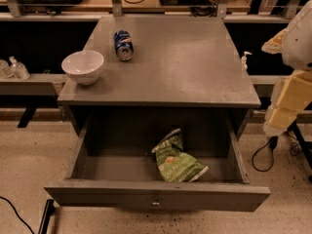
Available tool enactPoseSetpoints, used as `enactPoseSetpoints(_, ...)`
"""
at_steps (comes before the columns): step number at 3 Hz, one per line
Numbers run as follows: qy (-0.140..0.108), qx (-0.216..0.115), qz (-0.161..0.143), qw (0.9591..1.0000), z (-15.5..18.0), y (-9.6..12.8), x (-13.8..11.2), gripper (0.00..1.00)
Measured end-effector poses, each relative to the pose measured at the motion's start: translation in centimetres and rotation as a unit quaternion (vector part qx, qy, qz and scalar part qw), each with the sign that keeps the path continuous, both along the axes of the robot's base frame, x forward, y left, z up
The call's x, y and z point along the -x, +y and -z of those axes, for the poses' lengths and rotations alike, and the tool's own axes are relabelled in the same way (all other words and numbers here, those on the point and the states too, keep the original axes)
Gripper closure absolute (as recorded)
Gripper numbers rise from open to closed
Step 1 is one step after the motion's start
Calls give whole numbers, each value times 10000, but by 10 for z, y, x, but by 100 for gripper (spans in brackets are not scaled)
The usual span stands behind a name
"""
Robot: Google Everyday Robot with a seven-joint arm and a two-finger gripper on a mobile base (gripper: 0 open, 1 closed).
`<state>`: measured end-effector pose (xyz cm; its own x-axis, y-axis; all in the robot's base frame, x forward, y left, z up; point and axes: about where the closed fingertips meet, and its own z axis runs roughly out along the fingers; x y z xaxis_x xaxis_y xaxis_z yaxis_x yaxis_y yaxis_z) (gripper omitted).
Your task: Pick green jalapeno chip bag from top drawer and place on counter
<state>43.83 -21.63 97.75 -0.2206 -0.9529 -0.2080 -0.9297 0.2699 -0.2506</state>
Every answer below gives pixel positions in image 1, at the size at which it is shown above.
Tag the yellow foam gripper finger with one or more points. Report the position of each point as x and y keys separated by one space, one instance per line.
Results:
x=275 y=45
x=290 y=97

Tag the green jalapeno chip bag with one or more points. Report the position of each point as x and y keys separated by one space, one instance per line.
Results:
x=173 y=163

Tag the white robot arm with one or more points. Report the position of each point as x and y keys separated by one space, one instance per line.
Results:
x=297 y=51

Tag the grey cabinet counter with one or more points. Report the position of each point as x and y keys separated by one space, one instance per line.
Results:
x=177 y=61

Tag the grey open top drawer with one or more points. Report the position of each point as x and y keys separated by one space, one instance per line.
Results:
x=112 y=165

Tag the black stand leg right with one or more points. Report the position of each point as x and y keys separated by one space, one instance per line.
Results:
x=302 y=146

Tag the white pump bottle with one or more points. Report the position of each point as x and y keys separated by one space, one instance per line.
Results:
x=244 y=59

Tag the blue soda can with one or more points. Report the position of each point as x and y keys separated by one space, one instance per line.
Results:
x=123 y=45

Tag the white ceramic bowl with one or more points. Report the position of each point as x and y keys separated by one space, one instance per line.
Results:
x=83 y=67

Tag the clear plastic bottle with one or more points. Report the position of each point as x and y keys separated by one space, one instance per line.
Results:
x=19 y=70

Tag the black stand foot left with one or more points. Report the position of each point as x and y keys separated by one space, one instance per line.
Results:
x=49 y=210

